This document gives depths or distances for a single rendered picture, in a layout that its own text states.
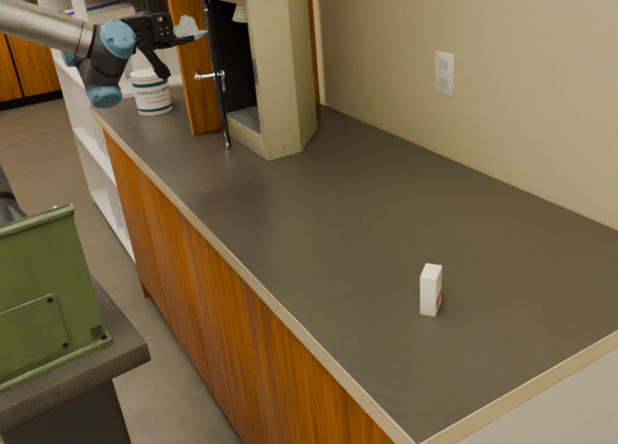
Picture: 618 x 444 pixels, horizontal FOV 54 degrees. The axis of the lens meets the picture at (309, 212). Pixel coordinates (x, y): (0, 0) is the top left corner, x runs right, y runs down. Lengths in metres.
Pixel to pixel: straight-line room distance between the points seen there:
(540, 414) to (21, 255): 0.84
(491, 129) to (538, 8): 0.33
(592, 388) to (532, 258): 0.27
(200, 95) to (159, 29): 0.48
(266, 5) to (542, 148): 0.78
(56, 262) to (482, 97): 1.08
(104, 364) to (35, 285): 0.18
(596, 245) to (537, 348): 0.36
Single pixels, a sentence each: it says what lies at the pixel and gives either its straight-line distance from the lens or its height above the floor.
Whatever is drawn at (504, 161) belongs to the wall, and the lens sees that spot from 1.62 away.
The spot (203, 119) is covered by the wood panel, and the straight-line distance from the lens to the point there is 2.06.
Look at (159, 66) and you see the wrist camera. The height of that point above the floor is 1.26.
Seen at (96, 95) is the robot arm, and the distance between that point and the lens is 1.49.
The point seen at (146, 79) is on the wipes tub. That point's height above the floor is 1.08.
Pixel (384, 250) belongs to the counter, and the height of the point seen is 0.94.
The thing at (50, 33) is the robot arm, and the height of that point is 1.40.
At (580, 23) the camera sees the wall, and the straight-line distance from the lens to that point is 1.41.
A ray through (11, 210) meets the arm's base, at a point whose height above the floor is 1.18.
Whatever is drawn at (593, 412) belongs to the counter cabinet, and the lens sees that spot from 1.21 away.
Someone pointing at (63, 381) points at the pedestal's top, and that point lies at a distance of 1.10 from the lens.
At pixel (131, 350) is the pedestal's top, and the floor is 0.94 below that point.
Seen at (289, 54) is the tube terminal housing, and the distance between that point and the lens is 1.72.
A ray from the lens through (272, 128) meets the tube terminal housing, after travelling 1.74.
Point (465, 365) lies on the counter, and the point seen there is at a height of 0.94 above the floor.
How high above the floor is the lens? 1.61
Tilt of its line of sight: 27 degrees down
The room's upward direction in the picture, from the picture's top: 5 degrees counter-clockwise
